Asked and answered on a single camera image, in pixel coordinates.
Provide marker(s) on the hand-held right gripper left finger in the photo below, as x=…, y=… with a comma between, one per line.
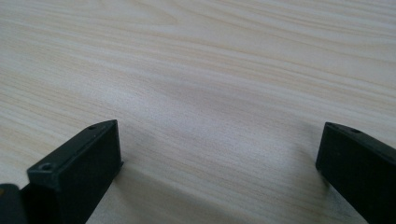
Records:
x=77, y=174

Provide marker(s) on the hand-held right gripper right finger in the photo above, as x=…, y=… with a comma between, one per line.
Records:
x=361, y=168

